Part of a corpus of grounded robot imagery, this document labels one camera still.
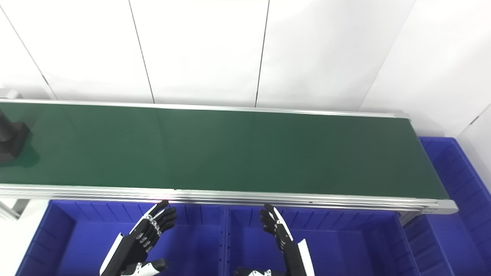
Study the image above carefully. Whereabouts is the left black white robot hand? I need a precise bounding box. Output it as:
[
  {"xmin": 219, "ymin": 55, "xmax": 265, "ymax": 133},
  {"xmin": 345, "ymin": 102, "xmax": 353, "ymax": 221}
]
[{"xmin": 99, "ymin": 200, "xmax": 178, "ymax": 276}]

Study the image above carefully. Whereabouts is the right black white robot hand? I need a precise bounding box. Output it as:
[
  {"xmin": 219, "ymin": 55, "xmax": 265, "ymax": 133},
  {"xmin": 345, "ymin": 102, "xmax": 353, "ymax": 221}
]
[{"xmin": 234, "ymin": 203, "xmax": 315, "ymax": 276}]

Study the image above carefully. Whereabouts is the blue plastic bin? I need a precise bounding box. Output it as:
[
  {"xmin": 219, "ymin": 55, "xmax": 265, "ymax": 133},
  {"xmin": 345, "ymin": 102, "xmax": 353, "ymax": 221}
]
[
  {"xmin": 403, "ymin": 137, "xmax": 491, "ymax": 276},
  {"xmin": 222, "ymin": 205, "xmax": 421, "ymax": 276},
  {"xmin": 15, "ymin": 199, "xmax": 229, "ymax": 276}
]

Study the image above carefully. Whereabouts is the black cylinder block part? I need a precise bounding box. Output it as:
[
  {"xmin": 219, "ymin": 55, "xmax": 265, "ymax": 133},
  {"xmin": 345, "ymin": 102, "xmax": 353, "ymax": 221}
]
[{"xmin": 0, "ymin": 111, "xmax": 31, "ymax": 164}]

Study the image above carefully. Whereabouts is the aluminium conveyor leg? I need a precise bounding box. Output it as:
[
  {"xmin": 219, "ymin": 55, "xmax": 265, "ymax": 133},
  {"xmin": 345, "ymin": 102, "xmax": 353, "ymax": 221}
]
[{"xmin": 0, "ymin": 197, "xmax": 30, "ymax": 221}]

